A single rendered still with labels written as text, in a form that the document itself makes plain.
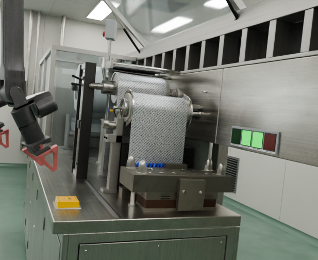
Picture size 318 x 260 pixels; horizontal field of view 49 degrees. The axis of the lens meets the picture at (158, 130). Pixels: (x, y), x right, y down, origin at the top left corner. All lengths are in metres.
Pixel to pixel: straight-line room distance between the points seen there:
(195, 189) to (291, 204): 3.29
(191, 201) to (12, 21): 0.80
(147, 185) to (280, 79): 0.55
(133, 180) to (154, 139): 0.27
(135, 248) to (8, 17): 0.78
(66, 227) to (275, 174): 3.81
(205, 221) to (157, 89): 0.68
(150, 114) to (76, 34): 5.73
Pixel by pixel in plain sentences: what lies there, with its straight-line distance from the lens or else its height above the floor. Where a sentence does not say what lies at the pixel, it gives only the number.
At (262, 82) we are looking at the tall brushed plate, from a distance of 1.22.
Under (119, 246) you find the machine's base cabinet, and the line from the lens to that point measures 1.18.
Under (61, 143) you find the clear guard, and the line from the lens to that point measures 2.37.
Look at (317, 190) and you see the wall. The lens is 4.22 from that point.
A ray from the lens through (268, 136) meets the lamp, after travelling 1.16.
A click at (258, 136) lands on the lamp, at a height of 1.20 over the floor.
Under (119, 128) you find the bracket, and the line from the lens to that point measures 1.43.
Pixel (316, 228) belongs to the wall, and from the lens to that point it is 4.27.
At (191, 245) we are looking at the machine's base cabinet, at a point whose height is 0.80.
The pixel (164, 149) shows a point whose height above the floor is 1.10.
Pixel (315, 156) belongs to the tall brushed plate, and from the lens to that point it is 1.03.
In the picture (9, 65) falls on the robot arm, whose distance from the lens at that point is 1.07.
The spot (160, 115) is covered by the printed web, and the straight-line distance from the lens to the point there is 1.41.
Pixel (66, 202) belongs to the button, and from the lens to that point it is 1.22.
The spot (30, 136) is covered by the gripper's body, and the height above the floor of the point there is 1.14.
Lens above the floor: 1.25
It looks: 3 degrees down
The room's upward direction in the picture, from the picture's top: 5 degrees clockwise
